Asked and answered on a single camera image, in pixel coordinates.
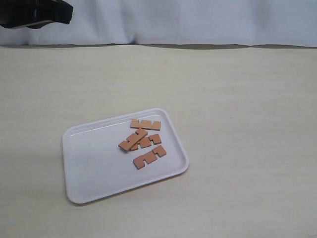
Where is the white plastic tray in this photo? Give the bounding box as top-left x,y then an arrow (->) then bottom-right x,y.
62,108 -> 189,204

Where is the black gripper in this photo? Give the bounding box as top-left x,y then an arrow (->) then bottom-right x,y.
0,0 -> 73,29

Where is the white backdrop curtain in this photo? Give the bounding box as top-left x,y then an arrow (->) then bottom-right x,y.
0,0 -> 317,47

